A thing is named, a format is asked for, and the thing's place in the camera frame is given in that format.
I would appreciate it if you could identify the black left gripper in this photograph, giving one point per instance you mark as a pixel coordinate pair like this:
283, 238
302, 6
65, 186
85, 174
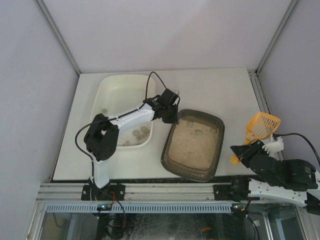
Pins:
170, 116

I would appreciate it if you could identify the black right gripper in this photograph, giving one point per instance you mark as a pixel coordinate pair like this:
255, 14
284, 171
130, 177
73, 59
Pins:
248, 154

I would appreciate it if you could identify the orange plastic litter scoop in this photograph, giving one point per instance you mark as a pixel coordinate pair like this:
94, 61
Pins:
262, 126

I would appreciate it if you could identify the dark grey litter box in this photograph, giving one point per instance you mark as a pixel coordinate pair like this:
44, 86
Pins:
191, 156

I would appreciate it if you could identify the white plastic waste tub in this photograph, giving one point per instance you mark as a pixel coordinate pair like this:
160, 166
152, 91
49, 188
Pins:
121, 93

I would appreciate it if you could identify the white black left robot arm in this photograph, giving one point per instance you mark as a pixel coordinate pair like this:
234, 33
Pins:
101, 138

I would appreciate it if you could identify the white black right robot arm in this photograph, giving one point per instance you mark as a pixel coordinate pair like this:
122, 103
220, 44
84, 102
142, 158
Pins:
294, 181

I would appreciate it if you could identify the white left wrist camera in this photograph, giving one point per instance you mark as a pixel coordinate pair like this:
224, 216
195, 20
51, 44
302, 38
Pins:
177, 92

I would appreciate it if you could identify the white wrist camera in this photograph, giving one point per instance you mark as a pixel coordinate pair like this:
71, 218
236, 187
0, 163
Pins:
177, 92
274, 146

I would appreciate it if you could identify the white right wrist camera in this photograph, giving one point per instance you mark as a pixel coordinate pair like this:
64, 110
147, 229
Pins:
274, 146

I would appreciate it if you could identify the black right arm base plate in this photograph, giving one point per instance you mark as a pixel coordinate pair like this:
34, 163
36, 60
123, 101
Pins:
229, 192

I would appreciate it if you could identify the right aluminium corner post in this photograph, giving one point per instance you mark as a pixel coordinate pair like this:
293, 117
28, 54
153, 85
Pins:
280, 28

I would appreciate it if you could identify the aluminium corner post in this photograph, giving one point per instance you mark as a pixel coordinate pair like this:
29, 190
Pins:
280, 28
40, 4

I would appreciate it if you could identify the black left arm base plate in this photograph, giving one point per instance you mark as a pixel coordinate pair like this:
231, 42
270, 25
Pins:
108, 193

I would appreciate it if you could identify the grey slotted cable duct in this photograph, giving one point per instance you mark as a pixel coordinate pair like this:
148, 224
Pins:
137, 208

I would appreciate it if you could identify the aluminium mounting rail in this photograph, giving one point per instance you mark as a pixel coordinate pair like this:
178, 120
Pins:
136, 192

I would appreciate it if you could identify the left aluminium corner post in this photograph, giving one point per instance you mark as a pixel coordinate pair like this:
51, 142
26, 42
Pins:
40, 4

